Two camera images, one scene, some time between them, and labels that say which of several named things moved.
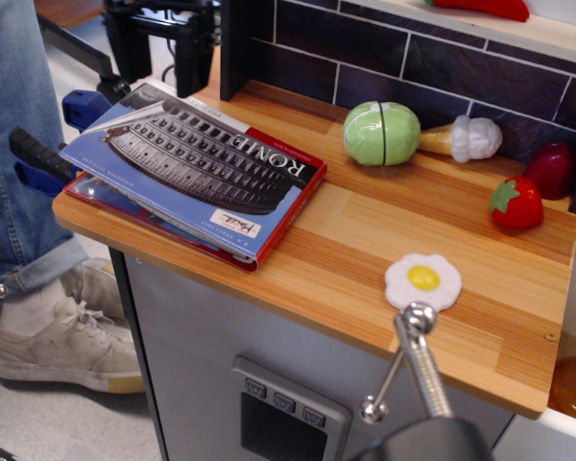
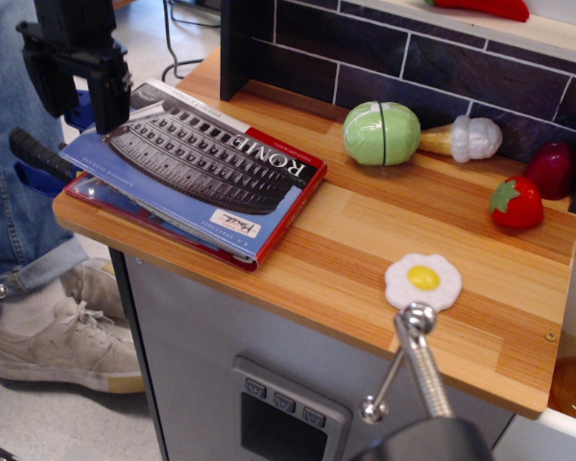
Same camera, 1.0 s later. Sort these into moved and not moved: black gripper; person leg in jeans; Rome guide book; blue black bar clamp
Moved: black gripper
Not moved: person leg in jeans; Rome guide book; blue black bar clamp
